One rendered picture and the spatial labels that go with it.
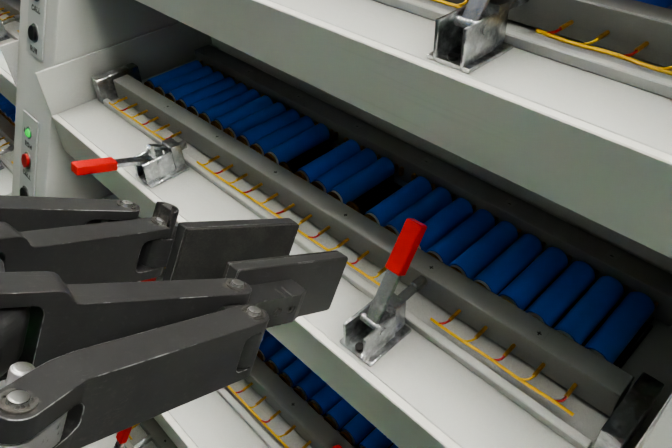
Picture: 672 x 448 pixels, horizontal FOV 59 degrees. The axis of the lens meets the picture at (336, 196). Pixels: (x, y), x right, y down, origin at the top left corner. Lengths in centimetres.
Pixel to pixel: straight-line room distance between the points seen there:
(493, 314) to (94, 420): 27
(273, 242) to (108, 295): 11
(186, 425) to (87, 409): 42
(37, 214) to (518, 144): 22
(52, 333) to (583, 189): 23
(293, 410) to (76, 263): 35
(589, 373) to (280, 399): 28
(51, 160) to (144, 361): 57
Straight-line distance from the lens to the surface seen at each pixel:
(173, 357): 19
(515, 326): 39
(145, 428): 79
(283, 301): 25
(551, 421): 38
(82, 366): 18
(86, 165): 53
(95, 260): 25
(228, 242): 28
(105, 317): 21
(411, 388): 39
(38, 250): 23
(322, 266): 28
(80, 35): 70
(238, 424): 59
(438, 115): 33
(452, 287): 41
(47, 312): 20
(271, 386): 57
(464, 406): 38
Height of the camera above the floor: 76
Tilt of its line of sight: 22 degrees down
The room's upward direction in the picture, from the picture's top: 15 degrees clockwise
